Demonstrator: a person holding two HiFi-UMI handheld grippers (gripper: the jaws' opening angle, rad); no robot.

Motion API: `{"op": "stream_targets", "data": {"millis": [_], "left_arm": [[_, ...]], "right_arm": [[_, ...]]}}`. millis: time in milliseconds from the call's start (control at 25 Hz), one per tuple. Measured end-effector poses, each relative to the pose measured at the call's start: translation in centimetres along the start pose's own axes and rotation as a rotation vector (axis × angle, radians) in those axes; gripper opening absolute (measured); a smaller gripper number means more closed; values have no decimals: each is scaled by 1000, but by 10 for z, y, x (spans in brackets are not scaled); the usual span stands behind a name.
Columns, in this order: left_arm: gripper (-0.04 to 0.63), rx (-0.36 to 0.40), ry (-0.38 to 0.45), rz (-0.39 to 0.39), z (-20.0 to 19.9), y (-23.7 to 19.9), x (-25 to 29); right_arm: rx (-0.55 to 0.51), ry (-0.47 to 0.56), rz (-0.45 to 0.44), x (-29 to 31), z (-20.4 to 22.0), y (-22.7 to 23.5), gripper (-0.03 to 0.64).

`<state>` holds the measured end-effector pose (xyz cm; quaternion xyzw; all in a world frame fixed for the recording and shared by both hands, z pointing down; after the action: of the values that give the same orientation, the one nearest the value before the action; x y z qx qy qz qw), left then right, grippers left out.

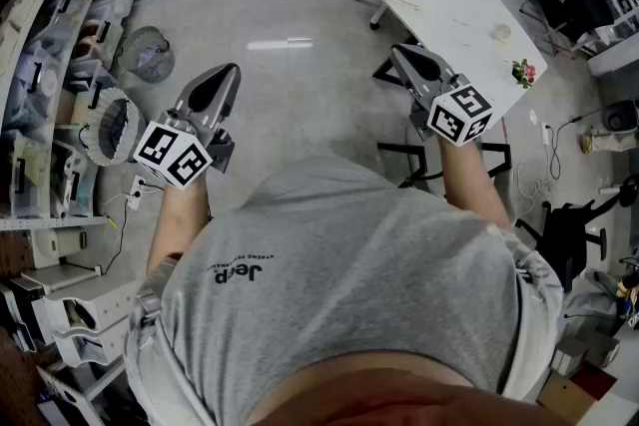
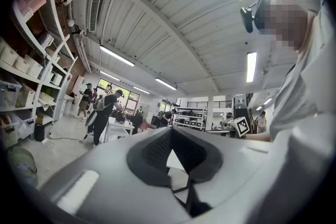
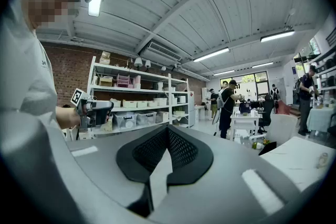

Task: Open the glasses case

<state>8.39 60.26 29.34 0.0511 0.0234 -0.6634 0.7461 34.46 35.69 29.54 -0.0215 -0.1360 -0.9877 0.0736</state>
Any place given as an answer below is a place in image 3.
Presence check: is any white marble table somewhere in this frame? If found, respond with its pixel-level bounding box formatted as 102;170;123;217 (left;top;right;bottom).
259;136;336;192

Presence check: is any person's grey t-shirt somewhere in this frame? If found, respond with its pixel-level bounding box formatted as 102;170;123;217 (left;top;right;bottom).
1;0;59;131

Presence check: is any yellow flower bunch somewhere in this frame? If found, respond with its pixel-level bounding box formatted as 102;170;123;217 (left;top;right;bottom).
251;138;271;150

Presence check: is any white office chair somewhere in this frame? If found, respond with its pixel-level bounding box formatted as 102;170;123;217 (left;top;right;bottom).
248;113;299;147

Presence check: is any white ceiling air conditioner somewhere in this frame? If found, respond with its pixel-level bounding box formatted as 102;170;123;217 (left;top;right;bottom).
140;39;183;62

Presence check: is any person's left forearm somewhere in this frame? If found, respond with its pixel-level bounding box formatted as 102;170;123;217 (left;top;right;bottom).
55;105;81;130

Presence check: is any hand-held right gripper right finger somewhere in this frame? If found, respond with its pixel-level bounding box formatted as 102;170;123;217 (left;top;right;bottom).
146;124;300;224

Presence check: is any pink file organiser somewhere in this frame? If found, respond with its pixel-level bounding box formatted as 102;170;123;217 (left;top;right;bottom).
117;73;135;89

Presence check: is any brown cardboard box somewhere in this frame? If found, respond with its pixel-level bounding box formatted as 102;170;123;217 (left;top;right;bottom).
99;76;113;87

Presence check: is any white refrigerator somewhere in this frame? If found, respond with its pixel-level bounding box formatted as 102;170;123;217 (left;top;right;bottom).
188;90;196;128

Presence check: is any black office chair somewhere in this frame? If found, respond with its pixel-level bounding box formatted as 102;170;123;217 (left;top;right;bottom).
258;94;275;134

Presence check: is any small white table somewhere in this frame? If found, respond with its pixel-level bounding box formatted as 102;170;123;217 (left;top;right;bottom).
230;110;262;140

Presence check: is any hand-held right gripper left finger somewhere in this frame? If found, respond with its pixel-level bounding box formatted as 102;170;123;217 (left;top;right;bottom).
46;124;170;218

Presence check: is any table with pale green cloth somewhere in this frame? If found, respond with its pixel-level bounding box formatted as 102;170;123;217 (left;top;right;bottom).
306;106;336;133

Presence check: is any black bag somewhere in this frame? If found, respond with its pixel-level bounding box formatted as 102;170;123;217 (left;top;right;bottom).
258;141;278;156

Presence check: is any stack of beige boxes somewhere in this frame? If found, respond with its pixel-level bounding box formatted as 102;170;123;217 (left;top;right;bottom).
99;50;112;66

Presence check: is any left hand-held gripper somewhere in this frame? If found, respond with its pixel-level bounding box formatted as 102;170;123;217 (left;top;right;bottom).
70;88;115;130

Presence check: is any white metal shelving unit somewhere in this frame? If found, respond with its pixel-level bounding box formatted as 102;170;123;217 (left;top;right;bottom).
87;56;190;140

